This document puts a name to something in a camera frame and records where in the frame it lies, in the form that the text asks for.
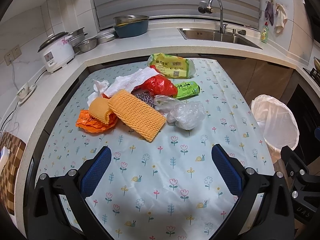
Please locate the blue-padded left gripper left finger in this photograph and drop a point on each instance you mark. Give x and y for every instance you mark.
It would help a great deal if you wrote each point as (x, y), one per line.
(87, 177)

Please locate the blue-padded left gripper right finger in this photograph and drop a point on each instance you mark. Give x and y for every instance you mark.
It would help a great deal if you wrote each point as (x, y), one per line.
(235, 176)

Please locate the orange plastic bag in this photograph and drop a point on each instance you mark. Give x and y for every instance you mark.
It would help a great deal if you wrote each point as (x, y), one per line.
(92, 125)

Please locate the clear plastic bag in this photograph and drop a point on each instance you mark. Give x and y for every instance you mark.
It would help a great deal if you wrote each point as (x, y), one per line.
(186, 116)

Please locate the large orange foam net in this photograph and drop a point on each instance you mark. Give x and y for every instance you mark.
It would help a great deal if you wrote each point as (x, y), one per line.
(136, 114)

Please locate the steel wool scrubber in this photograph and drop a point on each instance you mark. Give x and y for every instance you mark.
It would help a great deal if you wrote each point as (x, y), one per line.
(146, 98)

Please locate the white-lined trash bin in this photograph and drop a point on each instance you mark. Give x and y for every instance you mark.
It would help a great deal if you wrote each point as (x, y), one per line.
(276, 123)

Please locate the chrome kitchen faucet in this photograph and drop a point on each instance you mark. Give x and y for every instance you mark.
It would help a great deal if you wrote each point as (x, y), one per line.
(207, 8)

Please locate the floral tablecloth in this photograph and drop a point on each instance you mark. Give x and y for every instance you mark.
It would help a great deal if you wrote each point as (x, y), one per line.
(168, 188)

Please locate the small orange foam net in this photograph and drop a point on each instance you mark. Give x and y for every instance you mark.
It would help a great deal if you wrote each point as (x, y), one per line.
(100, 110)

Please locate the crumpled white tissue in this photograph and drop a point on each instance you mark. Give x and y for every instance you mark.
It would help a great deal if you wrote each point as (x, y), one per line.
(99, 88)

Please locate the green tea packet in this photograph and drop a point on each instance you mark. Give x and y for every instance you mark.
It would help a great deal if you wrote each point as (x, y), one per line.
(187, 89)

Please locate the white paper towel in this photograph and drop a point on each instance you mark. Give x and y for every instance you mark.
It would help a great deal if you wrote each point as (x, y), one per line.
(129, 82)

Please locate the red plastic bag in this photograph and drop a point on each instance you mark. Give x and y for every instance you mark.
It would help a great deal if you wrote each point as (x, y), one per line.
(158, 85)

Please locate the yellow-green food package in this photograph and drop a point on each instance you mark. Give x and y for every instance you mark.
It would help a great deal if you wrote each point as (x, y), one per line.
(172, 66)

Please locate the white rice cooker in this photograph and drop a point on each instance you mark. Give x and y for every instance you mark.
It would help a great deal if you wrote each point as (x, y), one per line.
(56, 51)

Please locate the steel bowl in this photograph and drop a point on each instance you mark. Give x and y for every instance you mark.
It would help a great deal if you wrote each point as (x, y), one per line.
(87, 45)

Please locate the stacked steel pots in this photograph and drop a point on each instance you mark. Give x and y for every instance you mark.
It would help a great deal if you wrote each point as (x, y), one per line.
(77, 36)

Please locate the steel plates stack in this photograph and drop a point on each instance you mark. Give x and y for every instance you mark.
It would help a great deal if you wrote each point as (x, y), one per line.
(106, 36)

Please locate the green dish soap bottle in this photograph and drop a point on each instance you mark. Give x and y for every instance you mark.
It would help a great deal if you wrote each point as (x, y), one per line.
(264, 33)

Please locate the stainless steel sink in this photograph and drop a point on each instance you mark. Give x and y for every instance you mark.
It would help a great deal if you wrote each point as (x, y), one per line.
(214, 35)

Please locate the blue basin with steel bowl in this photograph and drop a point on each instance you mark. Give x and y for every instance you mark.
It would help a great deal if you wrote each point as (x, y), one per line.
(131, 25)

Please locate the white hanging cloth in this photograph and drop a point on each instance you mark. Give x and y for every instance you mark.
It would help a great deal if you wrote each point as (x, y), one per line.
(281, 18)

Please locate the purple hanging cloth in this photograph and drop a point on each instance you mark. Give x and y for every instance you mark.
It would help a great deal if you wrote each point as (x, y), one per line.
(269, 14)

